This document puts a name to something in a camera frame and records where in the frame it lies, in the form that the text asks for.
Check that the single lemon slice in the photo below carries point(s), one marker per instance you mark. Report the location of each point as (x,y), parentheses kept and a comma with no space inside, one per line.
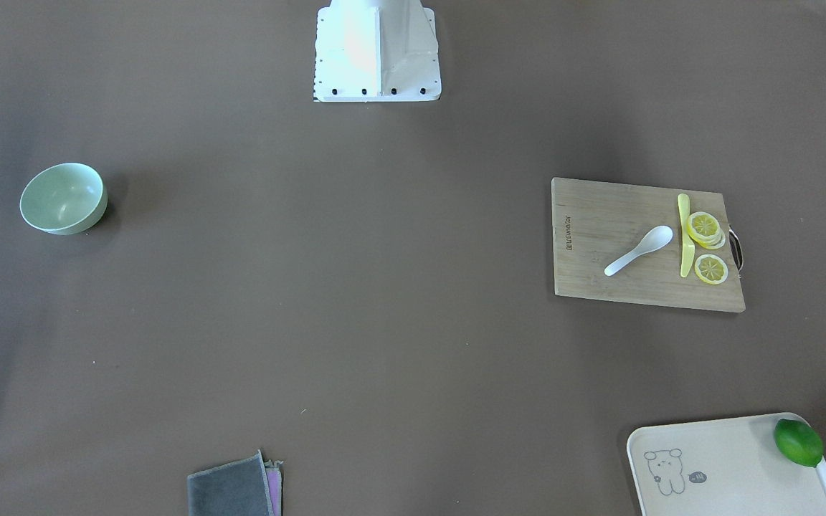
(711,269)

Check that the light green bowl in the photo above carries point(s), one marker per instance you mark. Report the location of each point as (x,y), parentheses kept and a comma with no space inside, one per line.
(65,199)

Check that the grey folded cloth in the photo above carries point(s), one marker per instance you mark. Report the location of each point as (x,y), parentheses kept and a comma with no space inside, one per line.
(250,486)

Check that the white ceramic spoon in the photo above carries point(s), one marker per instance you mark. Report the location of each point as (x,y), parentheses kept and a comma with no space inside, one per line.
(655,239)

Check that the green lime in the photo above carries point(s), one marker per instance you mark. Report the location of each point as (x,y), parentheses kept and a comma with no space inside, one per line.
(798,442)

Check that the yellow plastic knife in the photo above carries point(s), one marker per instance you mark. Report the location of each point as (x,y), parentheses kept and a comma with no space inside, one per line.
(688,247)

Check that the cream tray with bear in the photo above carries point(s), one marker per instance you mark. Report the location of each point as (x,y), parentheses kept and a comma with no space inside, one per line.
(722,467)

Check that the bamboo cutting board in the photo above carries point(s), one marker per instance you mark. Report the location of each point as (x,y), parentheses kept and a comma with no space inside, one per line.
(596,222)

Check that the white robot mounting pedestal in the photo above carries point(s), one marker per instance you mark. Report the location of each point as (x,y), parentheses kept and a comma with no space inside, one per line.
(376,51)

